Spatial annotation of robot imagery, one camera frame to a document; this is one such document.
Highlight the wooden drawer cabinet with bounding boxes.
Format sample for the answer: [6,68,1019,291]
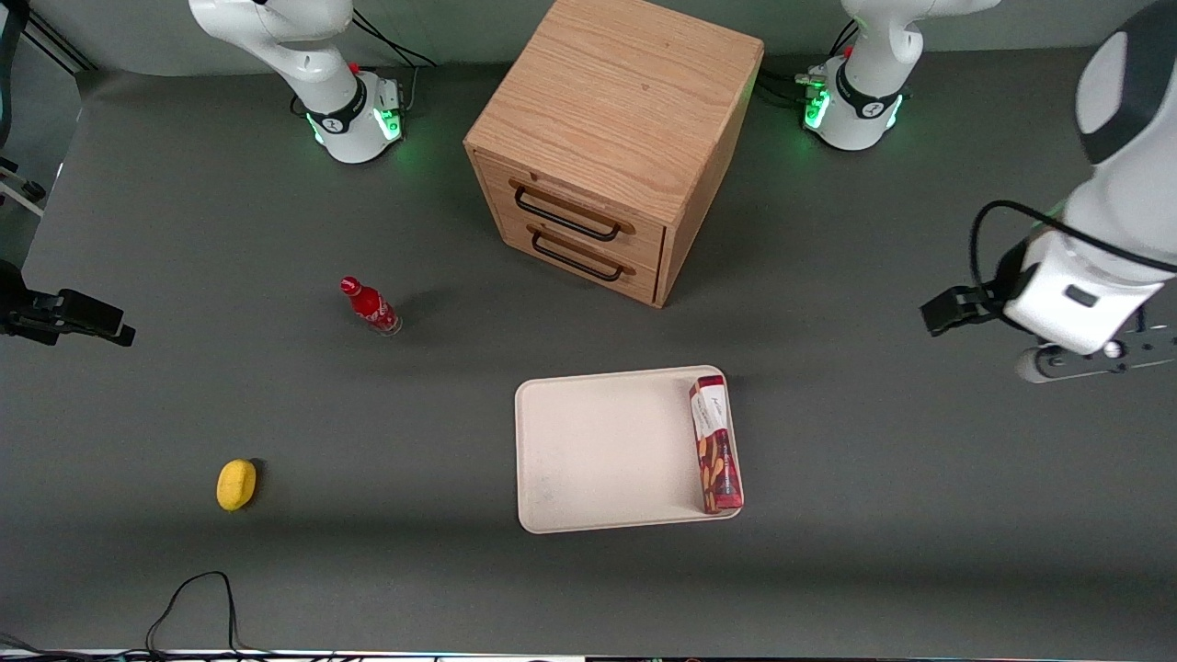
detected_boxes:
[463,0,766,309]

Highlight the black arm base cables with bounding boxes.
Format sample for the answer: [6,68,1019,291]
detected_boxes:
[349,7,439,116]
[760,20,860,107]

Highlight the red cookie box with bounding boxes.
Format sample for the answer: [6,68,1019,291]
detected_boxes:
[689,374,745,515]

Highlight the black metal drawer handle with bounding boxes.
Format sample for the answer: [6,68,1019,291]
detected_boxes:
[531,230,627,282]
[512,186,626,244]

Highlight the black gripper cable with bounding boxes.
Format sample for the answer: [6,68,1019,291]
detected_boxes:
[969,200,1177,304]

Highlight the yellow lemon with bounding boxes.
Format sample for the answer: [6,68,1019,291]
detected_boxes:
[216,459,258,512]

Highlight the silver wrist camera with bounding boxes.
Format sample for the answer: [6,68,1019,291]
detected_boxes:
[1015,322,1177,384]

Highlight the wooden drawer front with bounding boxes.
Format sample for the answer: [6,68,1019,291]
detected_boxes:
[492,204,661,307]
[471,147,667,273]

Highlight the black looped cable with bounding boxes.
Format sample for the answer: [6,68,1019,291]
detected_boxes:
[145,571,277,657]

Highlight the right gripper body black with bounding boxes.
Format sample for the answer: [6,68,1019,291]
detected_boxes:
[0,261,30,319]

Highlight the cream rectangular tray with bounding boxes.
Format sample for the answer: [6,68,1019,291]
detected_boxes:
[514,365,745,535]

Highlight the red cola bottle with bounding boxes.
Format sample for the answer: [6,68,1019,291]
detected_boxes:
[339,276,404,337]

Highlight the black metal stand bar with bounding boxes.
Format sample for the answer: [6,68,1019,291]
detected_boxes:
[20,0,97,74]

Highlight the white and black clamp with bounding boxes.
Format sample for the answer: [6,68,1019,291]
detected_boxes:
[0,156,47,219]

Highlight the black hanging strap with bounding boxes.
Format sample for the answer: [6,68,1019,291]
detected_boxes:
[0,0,32,150]

